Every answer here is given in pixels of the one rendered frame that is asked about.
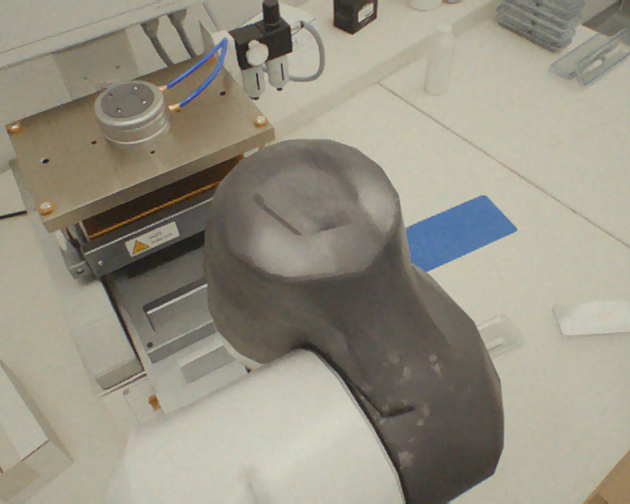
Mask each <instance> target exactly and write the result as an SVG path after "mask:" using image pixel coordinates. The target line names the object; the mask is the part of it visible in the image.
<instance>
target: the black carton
mask: <svg viewBox="0 0 630 504"><path fill-rule="evenodd" d="M333 11H334V26H335V27H337V28H339V29H341V31H344V32H346V33H348V34H350V35H354V34H355V33H357V32H358V31H361V29H362V28H364V27H365V26H367V25H368V24H369V23H371V22H372V21H374V20H375V19H377V11H378V0H333Z"/></svg>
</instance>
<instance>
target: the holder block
mask: <svg viewBox="0 0 630 504"><path fill-rule="evenodd" d="M110 273H111V275H112V277H113V279H114V282H115V284H116V287H117V289H118V291H119V294H120V296H121V298H122V300H123V303H124V305H125V307H126V309H127V311H128V314H129V316H130V318H131V320H132V324H133V326H134V328H135V330H136V332H137V335H138V337H139V339H141V341H142V344H143V346H144V348H145V350H146V353H147V354H148V356H149V358H150V361H151V362H152V364H154V363H156V362H158V361H160V360H162V358H164V357H166V356H168V355H170V354H172V353H174V352H177V351H179V350H181V349H183V348H185V347H187V346H189V345H191V344H193V343H195V342H197V341H199V340H201V339H203V338H205V337H207V336H209V335H211V334H214V333H216V332H217V331H216V329H215V327H214V320H212V317H211V315H210V312H209V310H208V301H207V281H206V277H205V274H204V230H203V231H201V232H198V233H196V234H194V235H192V236H190V237H187V238H185V239H183V240H181V241H178V242H175V243H173V244H171V245H168V246H166V247H164V248H162V250H160V251H157V252H155V253H153V254H151V255H148V256H146V257H144V258H142V259H138V260H136V261H134V262H132V263H129V264H127V265H125V266H123V267H121V268H118V269H116V270H114V271H112V272H110Z"/></svg>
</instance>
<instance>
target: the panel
mask: <svg viewBox="0 0 630 504"><path fill-rule="evenodd" d="M117 391H118V392H119V394H120V397H121V399H122V400H123V402H124V404H125V406H126V407H127V409H128V411H129V413H130V414H131V416H132V418H133V420H134V421H135V423H136V425H139V424H143V423H145V422H147V421H150V420H152V419H154V418H157V417H159V416H162V415H164V413H163V411H162V408H161V406H160V404H159V402H158V399H157V397H156V394H155V391H154V389H153V387H152V385H151V382H150V380H149V378H148V376H145V377H143V378H141V379H138V380H136V381H134V382H132V383H130V384H128V385H126V386H124V387H122V388H120V389H118V390H117Z"/></svg>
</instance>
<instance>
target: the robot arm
mask: <svg viewBox="0 0 630 504"><path fill-rule="evenodd" d="M204 274H205V277H206V281H207V301H208V310H209V312H210V315H211V317H212V320H214V327H215V329H216V331H217V333H218V334H219V336H220V338H221V340H222V342H223V344H224V345H225V347H226V349H227V351H228V353H229V354H231V355H232V356H234V357H235V358H236V359H237V361H238V362H239V363H241V364H242V365H243V366H245V371H246V373H247V374H246V375H244V376H242V377H240V378H238V379H236V380H234V381H232V382H230V383H228V384H226V385H224V386H223V387H221V388H219V389H217V390H215V391H212V392H210V393H208V394H206V395H204V397H202V398H200V399H198V400H196V401H195V402H193V403H191V404H188V405H186V406H184V407H181V408H179V409H176V410H173V411H171V412H169V413H166V414H164V415H162V416H159V417H157V418H154V419H152V420H150V421H147V422H145V423H143V424H139V425H137V426H135V427H132V428H131V429H130V433H129V435H128V437H127V439H126V442H125V444H124V446H123V449H122V451H121V453H120V456H119V458H118V460H117V462H116V465H115V468H114V470H113V473H112V475H111V477H110V480H109V482H108V484H107V486H105V489H104V491H103V493H102V496H101V498H100V503H101V504H449V503H451V501H452V500H454V499H455V498H457V497H459V496H460V495H462V494H463V493H465V492H467V491H469V490H471V489H472V488H474V487H476V486H477V485H479V484H480V483H482V482H484V481H485V480H487V479H488V478H490V477H492V476H493V475H494V474H495V471H496V468H497V464H498V462H499V459H500V456H501V453H502V451H503V448H504V412H503V402H502V391H501V381H500V378H499V376H498V374H497V371H496V369H495V367H494V365H493V362H492V360H491V357H490V355H489V352H488V350H487V348H486V346H485V343H484V341H483V339H482V337H481V335H480V332H479V330H478V328H477V326H476V323H475V321H474V319H473V318H472V317H470V316H469V315H468V314H467V313H466V312H465V311H464V310H463V309H462V308H461V307H460V306H459V305H458V304H457V303H456V302H455V301H454V300H453V299H452V297H451V296H450V295H449V294H448V293H447V292H446V291H445V290H444V289H443V288H442V287H441V285H440V284H439V283H438V282H437V281H436V280H434V279H433V278H432V277H431V276H430V275H429V274H428V273H426V272H425V271H423V270H422V269H420V268H419V267H417V266H416V265H414V264H413V263H411V257H410V252H409V245H408V240H407V234H406V229H405V223H404V218H403V212H402V206H401V200H400V195H399V193H397V191H396V190H395V188H394V187H393V185H392V183H391V182H390V180H389V179H388V177H387V175H386V173H385V171H384V170H383V168H382V167H381V166H380V165H379V164H378V163H376V162H375V161H374V160H372V159H371V158H370V157H368V156H367V155H366V154H364V153H363V152H360V151H359V150H358V149H356V148H354V147H351V146H348V145H345V144H342V143H339V142H336V141H333V140H330V139H296V140H286V141H282V142H279V143H276V144H273V145H270V146H266V147H264V148H262V149H260V150H258V151H257V152H255V153H253V154H251V155H249V156H247V157H245V158H243V159H241V160H240V161H239V162H238V163H237V164H236V165H235V166H234V167H233V168H232V170H231V171H230V172H229V173H228V175H227V176H226V177H225V178H224V180H223V181H222V182H221V183H220V184H219V185H218V186H217V189H216V193H215V196H214V199H212V203H211V206H210V210H209V214H208V218H207V221H206V225H205V228H204Z"/></svg>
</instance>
